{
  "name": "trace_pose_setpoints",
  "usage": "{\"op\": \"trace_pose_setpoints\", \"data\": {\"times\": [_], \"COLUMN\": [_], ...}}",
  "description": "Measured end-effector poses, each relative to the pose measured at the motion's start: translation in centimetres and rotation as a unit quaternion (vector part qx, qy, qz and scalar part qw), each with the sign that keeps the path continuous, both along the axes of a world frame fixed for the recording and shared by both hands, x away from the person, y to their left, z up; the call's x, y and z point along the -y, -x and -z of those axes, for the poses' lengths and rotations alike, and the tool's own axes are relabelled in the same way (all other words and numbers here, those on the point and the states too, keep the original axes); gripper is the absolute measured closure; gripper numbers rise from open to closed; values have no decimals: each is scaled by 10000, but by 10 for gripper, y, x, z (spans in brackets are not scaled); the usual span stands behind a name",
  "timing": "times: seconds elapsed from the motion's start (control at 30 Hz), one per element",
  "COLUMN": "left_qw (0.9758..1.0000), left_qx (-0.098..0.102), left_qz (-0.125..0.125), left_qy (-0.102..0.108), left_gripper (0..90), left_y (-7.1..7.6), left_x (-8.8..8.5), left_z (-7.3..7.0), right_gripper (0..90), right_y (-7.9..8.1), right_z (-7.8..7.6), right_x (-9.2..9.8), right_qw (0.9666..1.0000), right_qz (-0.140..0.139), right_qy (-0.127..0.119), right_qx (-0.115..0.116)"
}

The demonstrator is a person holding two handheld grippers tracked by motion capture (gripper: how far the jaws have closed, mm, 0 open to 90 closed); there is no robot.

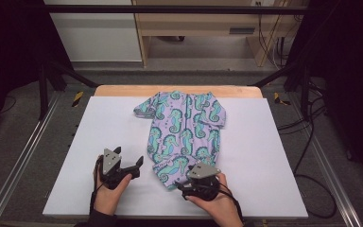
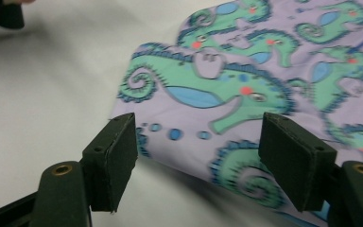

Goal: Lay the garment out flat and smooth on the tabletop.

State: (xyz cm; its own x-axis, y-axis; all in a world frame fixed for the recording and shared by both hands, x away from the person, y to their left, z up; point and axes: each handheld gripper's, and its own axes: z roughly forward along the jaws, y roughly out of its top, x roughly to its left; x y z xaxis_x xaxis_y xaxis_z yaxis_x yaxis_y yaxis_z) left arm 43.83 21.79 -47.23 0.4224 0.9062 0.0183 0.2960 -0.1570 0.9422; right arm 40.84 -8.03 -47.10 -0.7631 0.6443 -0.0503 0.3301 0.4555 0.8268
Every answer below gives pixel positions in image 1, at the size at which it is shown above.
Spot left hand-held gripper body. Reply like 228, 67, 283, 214
98, 148, 140, 191

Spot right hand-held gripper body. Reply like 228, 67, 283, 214
182, 162, 222, 202

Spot lilac seahorse print baby garment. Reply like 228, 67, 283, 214
133, 90, 227, 191

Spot person's left hand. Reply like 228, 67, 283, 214
93, 153, 133, 217

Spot person's right hand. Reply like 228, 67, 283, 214
185, 172, 244, 227

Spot person's dark left sleeve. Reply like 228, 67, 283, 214
75, 209, 118, 227

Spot yellow black tape marker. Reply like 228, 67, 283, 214
71, 91, 85, 109
272, 92, 291, 107

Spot white cabinet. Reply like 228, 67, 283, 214
43, 0, 144, 62

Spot light wooden desk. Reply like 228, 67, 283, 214
131, 0, 310, 68

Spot black curtain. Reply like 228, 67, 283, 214
285, 0, 363, 183
0, 0, 74, 140

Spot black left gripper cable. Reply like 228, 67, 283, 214
89, 155, 106, 216

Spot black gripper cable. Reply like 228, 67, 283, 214
216, 182, 246, 225
89, 155, 106, 216

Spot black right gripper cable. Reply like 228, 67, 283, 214
216, 182, 246, 225

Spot aluminium floor rail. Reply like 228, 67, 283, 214
0, 91, 62, 227
287, 93, 363, 227

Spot black frame strut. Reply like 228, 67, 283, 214
38, 59, 99, 121
251, 59, 312, 121

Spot thin black floor cable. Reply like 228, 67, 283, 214
0, 95, 17, 115

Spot black hanging cables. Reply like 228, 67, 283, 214
256, 2, 287, 70

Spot black horizontal frame bar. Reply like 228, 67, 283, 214
43, 4, 310, 14

